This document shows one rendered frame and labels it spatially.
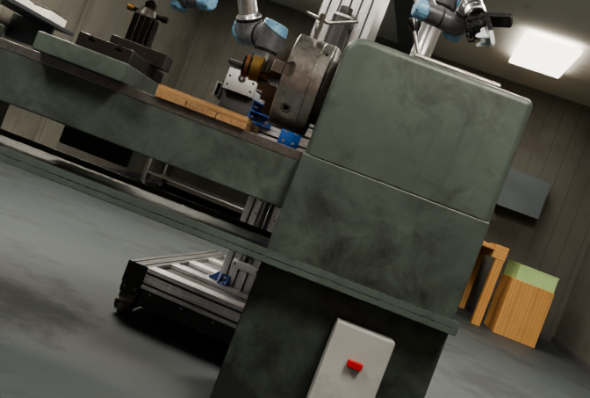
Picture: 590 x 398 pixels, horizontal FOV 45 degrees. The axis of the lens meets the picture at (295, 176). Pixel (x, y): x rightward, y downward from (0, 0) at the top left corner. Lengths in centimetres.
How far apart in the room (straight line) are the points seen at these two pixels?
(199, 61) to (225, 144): 841
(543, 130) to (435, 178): 795
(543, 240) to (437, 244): 785
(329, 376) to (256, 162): 67
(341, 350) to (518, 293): 625
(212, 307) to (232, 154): 89
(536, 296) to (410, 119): 627
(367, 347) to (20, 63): 138
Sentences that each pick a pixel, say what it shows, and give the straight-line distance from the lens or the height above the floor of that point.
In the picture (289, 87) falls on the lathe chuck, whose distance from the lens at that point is 222.
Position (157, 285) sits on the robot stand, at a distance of 297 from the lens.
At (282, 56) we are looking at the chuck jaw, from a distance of 242.
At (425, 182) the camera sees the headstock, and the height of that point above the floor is 91.
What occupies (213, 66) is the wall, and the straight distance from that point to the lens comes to 1052.
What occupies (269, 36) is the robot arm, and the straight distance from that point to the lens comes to 308.
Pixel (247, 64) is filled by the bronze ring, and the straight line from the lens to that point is 235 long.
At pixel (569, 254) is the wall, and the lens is 1005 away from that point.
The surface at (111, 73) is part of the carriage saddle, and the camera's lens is 223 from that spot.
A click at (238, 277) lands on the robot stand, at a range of 320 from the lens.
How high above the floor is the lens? 77
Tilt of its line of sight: level
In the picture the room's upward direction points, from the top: 21 degrees clockwise
